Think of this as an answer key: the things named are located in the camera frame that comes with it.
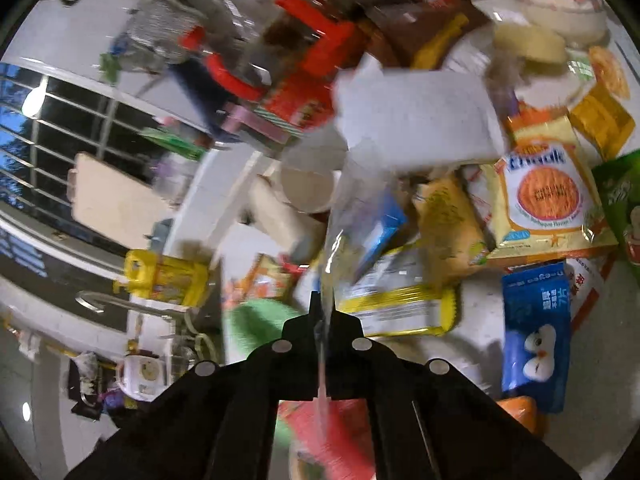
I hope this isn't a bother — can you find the clear plastic bag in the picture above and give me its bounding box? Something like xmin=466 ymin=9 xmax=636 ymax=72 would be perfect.
xmin=314 ymin=148 xmax=406 ymax=443

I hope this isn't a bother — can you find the green fluffy cloth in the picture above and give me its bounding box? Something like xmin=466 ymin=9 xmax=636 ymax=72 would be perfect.
xmin=224 ymin=299 xmax=300 ymax=359

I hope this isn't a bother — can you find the yellow white noodle package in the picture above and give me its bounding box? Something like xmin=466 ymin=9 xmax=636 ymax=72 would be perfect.
xmin=336 ymin=244 xmax=458 ymax=337

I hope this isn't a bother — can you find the yellow detergent jug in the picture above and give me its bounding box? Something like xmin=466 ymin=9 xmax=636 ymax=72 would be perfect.
xmin=113 ymin=249 xmax=209 ymax=308

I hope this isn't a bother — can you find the blue penguin snack packet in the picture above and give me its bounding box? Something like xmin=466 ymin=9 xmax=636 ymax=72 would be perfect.
xmin=501 ymin=261 xmax=572 ymax=414

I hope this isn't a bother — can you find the steel faucet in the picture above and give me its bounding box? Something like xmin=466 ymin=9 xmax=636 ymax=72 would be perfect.
xmin=75 ymin=290 xmax=186 ymax=320

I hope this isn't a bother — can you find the wooden cutting board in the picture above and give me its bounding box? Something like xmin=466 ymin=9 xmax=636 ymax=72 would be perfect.
xmin=67 ymin=153 xmax=172 ymax=249

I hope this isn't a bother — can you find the orange cracker snack bag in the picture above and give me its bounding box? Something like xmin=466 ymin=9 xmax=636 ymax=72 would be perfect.
xmin=488 ymin=136 xmax=617 ymax=268

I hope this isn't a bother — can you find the white paper box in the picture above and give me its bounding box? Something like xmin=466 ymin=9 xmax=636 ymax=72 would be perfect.
xmin=332 ymin=55 xmax=509 ymax=172

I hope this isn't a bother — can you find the green cartoon snack bag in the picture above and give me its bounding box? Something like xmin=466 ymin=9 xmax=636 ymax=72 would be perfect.
xmin=592 ymin=150 xmax=640 ymax=281

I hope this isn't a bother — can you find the red cap oil bottle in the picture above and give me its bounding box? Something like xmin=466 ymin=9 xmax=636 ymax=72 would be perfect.
xmin=255 ymin=0 xmax=369 ymax=134

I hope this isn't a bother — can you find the yellow seasoning sachet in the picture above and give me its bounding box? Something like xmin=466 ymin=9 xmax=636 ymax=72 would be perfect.
xmin=568 ymin=84 xmax=636 ymax=160

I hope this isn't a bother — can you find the cream plastic lid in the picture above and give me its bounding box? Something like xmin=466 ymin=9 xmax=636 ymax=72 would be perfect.
xmin=494 ymin=22 xmax=567 ymax=64

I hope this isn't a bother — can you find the white ceramic bowl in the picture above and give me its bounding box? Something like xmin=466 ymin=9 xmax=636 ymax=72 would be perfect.
xmin=516 ymin=0 xmax=608 ymax=47

